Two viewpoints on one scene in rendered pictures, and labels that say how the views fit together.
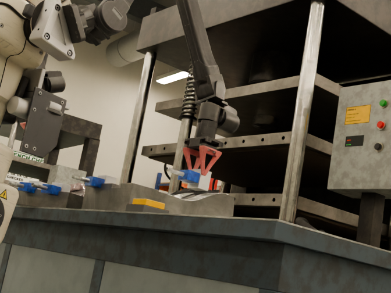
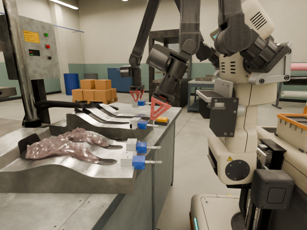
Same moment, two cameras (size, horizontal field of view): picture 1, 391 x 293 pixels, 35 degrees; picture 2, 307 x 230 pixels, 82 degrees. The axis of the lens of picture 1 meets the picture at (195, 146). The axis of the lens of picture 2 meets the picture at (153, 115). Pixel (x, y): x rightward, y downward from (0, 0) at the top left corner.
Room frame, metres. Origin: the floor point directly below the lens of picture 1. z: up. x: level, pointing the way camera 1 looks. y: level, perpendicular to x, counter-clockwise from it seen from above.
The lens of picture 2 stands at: (2.23, 0.95, 1.16)
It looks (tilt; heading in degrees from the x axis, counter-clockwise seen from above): 15 degrees down; 235
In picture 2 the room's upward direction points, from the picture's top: straight up
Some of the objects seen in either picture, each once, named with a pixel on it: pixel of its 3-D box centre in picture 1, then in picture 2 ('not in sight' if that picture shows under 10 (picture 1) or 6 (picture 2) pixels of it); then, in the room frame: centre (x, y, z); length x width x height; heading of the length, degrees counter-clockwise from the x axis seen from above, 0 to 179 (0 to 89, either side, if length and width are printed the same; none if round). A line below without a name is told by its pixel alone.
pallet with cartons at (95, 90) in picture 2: not in sight; (95, 91); (0.49, -4.90, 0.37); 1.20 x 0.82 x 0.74; 130
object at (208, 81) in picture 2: not in sight; (206, 91); (-2.00, -2.38, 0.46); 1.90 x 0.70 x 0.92; 32
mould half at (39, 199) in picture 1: (93, 204); (66, 154); (2.16, 0.31, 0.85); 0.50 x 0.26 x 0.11; 144
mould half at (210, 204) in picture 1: (174, 208); (103, 120); (1.93, 0.03, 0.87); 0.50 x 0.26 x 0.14; 127
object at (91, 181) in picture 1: (91, 181); (145, 125); (1.81, 0.28, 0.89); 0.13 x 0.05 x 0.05; 127
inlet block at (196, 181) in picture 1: (185, 175); (143, 102); (1.65, 0.01, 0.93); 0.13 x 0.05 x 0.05; 126
